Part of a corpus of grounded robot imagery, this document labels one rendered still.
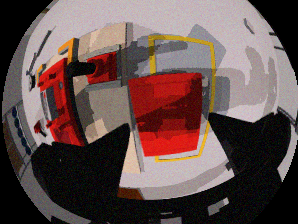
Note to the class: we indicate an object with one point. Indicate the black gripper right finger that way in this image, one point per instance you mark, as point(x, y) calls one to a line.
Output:
point(238, 138)

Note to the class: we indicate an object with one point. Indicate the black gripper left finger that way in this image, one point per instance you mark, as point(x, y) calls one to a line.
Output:
point(102, 160)

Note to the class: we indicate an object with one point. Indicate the red plastic shell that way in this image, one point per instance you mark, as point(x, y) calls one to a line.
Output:
point(168, 112)

